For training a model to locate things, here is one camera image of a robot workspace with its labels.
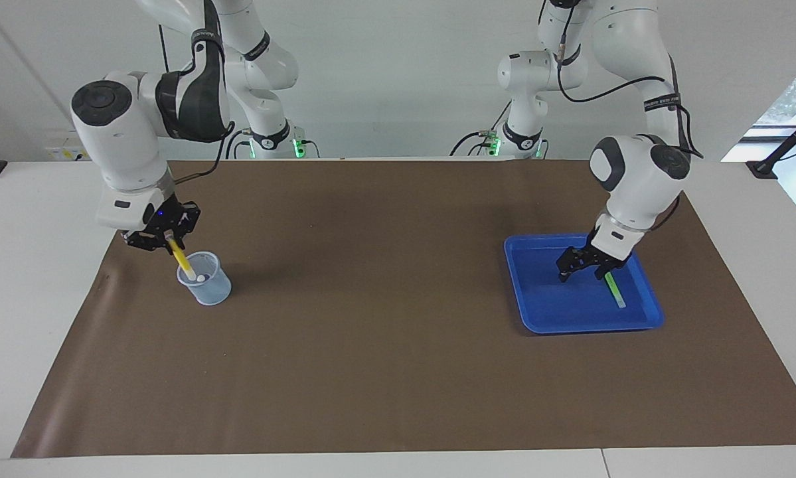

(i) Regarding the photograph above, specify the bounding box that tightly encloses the yellow pen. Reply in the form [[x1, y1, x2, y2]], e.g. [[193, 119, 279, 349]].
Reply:
[[167, 238, 207, 283]]

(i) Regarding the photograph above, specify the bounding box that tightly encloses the green pen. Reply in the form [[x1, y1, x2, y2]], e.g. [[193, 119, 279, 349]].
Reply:
[[603, 271, 627, 309]]

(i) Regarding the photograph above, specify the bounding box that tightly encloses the blue plastic tray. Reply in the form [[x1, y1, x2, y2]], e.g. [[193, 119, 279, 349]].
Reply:
[[504, 232, 665, 335]]

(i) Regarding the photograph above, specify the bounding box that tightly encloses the translucent plastic cup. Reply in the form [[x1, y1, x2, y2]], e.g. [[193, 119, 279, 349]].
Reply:
[[177, 252, 232, 307]]

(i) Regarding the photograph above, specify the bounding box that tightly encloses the brown table mat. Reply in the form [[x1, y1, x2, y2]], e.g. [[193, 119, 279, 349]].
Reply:
[[11, 159, 796, 459]]

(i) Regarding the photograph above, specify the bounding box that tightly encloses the black clamp stand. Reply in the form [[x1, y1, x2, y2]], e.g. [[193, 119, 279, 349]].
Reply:
[[746, 106, 796, 180]]

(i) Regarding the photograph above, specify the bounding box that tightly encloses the window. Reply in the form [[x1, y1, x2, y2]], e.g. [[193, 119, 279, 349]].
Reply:
[[753, 53, 796, 127]]

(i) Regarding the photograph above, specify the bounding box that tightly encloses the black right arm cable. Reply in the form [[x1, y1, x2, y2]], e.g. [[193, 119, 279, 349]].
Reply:
[[157, 0, 238, 185]]

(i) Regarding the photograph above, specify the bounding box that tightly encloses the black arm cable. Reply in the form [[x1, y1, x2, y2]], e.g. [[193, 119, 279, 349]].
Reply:
[[157, 0, 238, 185], [556, 0, 705, 230]]

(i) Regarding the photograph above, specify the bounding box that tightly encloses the black base cable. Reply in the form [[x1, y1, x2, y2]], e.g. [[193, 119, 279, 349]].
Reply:
[[449, 100, 513, 157], [225, 128, 252, 160]]

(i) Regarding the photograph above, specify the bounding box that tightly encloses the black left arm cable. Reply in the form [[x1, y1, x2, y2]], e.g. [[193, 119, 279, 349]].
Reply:
[[556, 0, 705, 230]]

